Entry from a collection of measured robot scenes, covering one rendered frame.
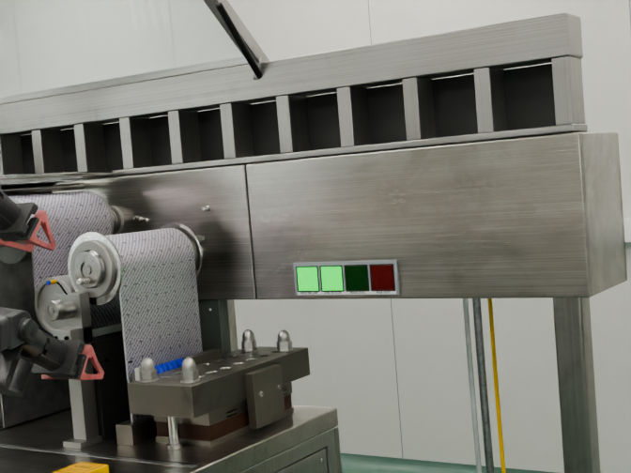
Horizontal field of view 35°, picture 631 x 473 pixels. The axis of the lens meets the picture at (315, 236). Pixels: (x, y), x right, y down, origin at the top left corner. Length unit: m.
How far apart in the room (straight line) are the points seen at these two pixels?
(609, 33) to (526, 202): 2.45
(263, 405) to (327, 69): 0.70
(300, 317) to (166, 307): 2.90
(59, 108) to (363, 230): 0.91
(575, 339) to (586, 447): 0.22
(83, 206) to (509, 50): 1.00
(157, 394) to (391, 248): 0.54
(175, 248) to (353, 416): 2.89
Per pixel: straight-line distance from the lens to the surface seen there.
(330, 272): 2.09
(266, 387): 2.03
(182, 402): 1.90
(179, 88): 2.32
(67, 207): 2.27
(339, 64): 2.07
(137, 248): 2.07
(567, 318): 2.06
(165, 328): 2.12
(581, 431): 2.10
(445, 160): 1.95
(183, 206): 2.31
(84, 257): 2.04
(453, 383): 4.64
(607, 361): 4.36
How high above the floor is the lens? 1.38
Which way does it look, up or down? 3 degrees down
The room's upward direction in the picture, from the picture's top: 5 degrees counter-clockwise
